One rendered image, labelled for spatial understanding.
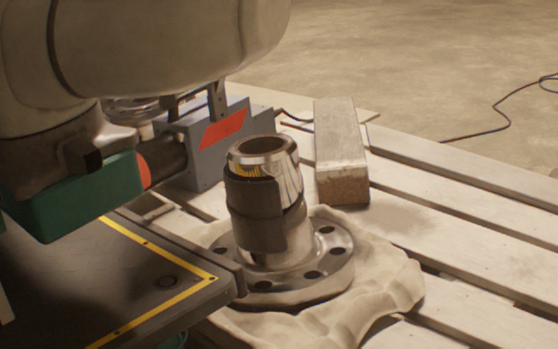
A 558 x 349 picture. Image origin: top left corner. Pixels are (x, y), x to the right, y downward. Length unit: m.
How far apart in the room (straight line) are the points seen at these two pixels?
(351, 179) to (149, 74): 0.85
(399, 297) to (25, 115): 0.65
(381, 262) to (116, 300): 0.49
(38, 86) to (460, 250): 0.83
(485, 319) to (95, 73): 0.71
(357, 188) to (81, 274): 0.66
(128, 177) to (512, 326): 0.62
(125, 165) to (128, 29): 0.22
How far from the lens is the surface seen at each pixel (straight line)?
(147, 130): 1.95
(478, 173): 1.46
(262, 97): 2.58
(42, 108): 0.70
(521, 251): 1.21
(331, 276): 1.08
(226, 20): 0.54
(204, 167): 1.54
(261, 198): 1.04
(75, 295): 0.92
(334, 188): 1.38
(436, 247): 1.23
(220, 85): 0.95
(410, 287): 1.06
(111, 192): 0.74
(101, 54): 0.59
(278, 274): 1.10
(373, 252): 1.17
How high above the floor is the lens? 0.78
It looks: 24 degrees down
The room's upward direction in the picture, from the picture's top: 7 degrees counter-clockwise
